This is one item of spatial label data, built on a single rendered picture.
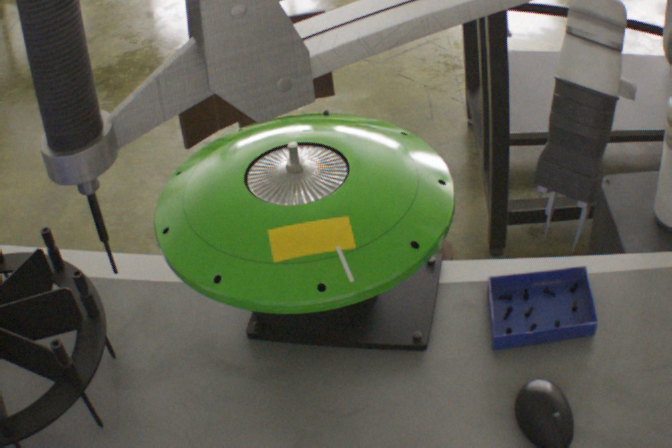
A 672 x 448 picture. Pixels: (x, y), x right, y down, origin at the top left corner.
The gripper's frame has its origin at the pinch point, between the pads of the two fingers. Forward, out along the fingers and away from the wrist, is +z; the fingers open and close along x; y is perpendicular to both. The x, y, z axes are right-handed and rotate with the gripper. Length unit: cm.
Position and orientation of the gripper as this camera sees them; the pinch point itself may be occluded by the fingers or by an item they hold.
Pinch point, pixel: (558, 245)
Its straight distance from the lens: 91.3
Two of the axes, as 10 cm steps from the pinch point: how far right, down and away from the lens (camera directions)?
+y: -5.8, 1.0, -8.1
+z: -1.9, 9.5, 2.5
